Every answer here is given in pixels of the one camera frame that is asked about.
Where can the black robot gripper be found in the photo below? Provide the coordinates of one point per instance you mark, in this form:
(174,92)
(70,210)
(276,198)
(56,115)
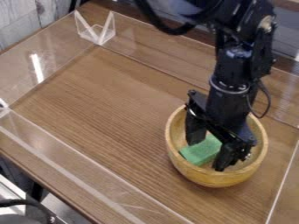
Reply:
(220,113)

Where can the green rectangular block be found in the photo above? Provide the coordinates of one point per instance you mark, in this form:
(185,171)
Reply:
(201,153)

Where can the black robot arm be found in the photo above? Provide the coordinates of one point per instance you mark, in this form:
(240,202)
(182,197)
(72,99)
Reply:
(244,26)

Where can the brown wooden bowl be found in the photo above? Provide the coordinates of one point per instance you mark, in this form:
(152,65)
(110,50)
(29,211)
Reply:
(201,174)

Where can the clear acrylic tray wall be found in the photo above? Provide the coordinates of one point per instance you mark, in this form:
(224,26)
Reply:
(98,156)

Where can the black metal base plate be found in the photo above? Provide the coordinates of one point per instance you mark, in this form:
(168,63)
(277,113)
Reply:
(64,213)

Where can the clear acrylic corner bracket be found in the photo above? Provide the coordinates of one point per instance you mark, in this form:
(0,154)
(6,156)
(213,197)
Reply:
(97,34)

